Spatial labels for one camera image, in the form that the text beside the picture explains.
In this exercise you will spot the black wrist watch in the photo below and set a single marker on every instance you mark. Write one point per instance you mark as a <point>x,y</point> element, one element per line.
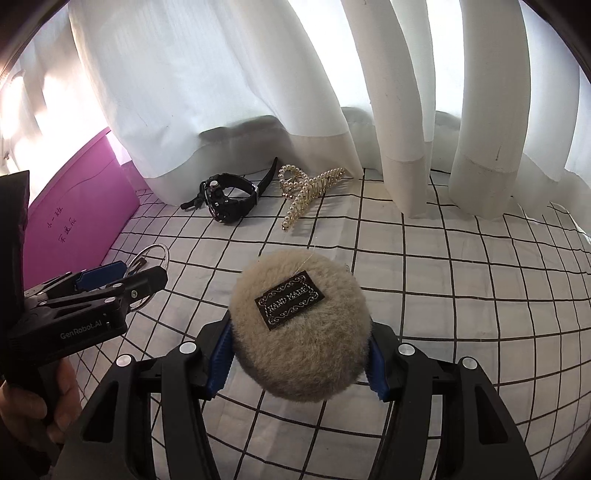
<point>231,198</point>

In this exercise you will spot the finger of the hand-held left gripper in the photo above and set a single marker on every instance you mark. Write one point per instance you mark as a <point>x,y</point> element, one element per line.
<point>143,282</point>
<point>101,273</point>

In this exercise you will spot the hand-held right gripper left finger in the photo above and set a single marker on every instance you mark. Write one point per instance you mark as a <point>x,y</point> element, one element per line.
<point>221,360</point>

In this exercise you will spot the large silver bangle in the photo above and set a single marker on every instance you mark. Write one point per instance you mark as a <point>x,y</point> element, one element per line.
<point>167,256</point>

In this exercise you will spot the beige fuzzy hair clip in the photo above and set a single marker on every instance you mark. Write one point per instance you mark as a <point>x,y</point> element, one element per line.
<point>300,360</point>

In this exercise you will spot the white curtain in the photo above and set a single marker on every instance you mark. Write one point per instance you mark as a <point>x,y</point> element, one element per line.
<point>231,83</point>

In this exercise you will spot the white black checked tablecloth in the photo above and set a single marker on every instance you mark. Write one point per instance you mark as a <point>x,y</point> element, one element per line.
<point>461,300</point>

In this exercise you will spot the person's left hand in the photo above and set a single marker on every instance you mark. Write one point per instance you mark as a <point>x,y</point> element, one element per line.
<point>67,392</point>

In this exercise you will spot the pearl hair claw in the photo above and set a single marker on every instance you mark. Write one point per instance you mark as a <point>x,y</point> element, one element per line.
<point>295,184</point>

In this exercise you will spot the pink plastic bin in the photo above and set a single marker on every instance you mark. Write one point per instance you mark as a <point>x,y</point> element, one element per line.
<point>83,207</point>

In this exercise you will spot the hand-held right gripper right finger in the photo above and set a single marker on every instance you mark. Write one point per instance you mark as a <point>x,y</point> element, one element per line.
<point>376,369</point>

